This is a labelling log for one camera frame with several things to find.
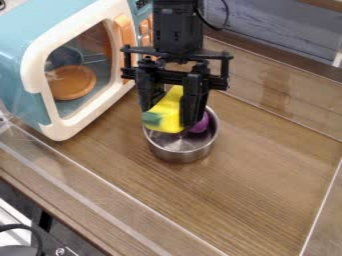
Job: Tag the orange plate in microwave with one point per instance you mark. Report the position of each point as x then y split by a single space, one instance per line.
71 82

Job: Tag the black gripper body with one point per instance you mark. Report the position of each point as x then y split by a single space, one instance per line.
177 40

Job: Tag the blue toy microwave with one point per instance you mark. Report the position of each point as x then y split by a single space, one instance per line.
51 33

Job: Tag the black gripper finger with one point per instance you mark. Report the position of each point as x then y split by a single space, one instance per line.
194 99
149 89

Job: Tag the silver metal pot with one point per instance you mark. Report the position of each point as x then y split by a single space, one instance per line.
183 147

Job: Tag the purple toy eggplant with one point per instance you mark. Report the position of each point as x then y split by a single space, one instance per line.
200 126

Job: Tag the yellow toy banana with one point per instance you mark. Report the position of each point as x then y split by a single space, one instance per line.
163 117

